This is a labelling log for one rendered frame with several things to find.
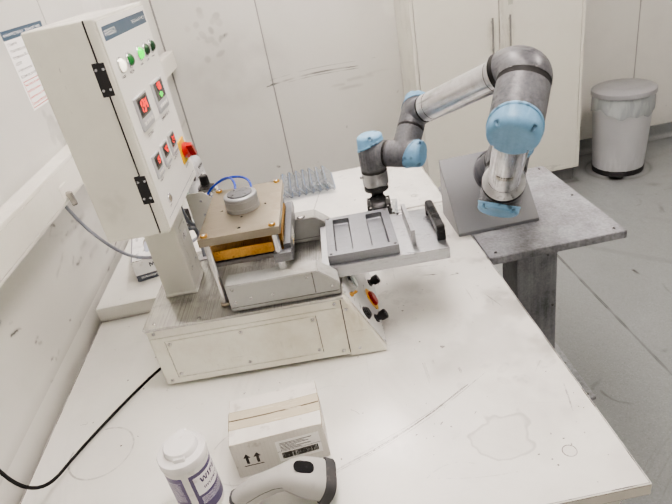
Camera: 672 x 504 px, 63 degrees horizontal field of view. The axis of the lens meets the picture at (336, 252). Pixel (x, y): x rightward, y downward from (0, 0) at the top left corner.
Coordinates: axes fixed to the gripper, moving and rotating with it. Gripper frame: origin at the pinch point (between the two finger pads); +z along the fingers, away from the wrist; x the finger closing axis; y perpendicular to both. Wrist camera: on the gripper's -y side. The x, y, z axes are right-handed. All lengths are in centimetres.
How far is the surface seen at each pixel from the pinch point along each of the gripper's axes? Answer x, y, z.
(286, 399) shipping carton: 23, -67, -6
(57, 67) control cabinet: 52, -48, -72
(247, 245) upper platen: 30, -40, -28
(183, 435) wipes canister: 39, -79, -12
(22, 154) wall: 89, -12, -49
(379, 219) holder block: 0.0, -20.9, -20.0
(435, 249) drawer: -11.9, -38.0, -19.0
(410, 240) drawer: -6.7, -32.3, -19.0
